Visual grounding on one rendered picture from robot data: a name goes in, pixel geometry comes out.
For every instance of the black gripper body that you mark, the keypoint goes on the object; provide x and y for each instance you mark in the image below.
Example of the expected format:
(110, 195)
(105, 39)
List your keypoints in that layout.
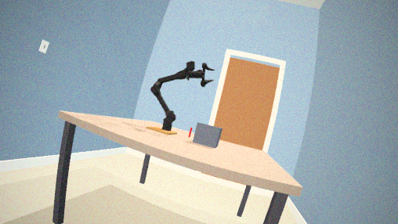
(201, 74)

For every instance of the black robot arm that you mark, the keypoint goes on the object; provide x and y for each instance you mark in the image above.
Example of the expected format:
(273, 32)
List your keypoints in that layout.
(181, 75)

